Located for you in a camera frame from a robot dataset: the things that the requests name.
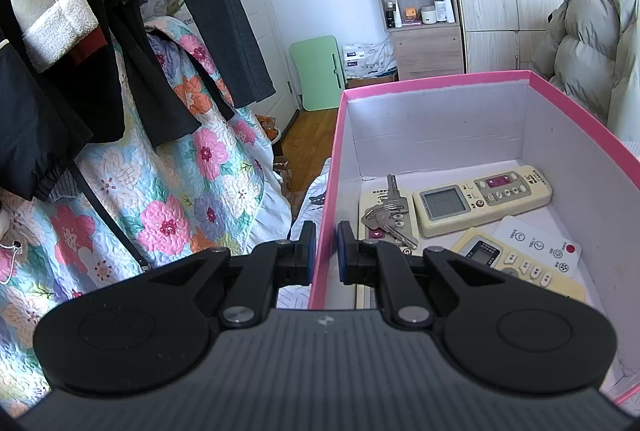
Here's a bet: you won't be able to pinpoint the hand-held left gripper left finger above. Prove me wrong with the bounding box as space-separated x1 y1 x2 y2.
147 220 317 330

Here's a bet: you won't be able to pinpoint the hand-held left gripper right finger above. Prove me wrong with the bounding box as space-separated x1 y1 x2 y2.
336 220 504 331

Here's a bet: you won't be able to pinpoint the pink cardboard box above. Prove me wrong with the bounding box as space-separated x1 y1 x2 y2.
307 70 640 406

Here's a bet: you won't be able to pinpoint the cat print bed sheet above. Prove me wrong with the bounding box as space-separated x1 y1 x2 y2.
276 156 334 310

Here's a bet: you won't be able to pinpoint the cream remote with purple button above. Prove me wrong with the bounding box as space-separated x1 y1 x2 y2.
356 184 419 310

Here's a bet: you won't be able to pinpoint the bunch of silver keys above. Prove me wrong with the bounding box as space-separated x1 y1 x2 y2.
362 174 419 250

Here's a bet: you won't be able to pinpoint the orange snack packets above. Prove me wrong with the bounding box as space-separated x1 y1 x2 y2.
257 113 281 140

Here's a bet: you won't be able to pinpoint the floral quilt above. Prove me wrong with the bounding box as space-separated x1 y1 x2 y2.
0 15 294 418

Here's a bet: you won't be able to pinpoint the cream remote with large screen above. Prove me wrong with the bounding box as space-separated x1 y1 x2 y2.
412 164 554 240

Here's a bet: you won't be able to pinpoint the brown cardboard box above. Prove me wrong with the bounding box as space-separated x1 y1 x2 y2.
345 73 399 89

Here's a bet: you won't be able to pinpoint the cream remote with small screen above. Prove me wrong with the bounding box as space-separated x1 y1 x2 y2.
452 226 587 305

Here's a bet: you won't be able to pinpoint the green folding table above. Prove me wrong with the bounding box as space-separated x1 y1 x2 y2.
290 34 346 112

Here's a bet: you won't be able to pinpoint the flat white remote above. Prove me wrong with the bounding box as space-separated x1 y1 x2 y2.
492 215 584 280

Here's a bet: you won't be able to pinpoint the black belt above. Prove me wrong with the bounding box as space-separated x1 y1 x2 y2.
69 160 152 273

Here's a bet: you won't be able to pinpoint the black frilled cardigan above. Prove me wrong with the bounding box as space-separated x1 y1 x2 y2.
54 0 237 148

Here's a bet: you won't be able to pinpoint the dark grey hanging garment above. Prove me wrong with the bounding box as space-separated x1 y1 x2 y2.
124 0 277 110

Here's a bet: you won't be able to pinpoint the red garment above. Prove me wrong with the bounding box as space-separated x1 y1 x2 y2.
66 25 109 67

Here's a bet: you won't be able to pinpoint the black jacket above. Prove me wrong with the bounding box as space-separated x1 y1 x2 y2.
0 0 94 203

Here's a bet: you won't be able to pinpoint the grey puffer jacket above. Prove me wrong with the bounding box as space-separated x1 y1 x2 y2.
530 0 640 140

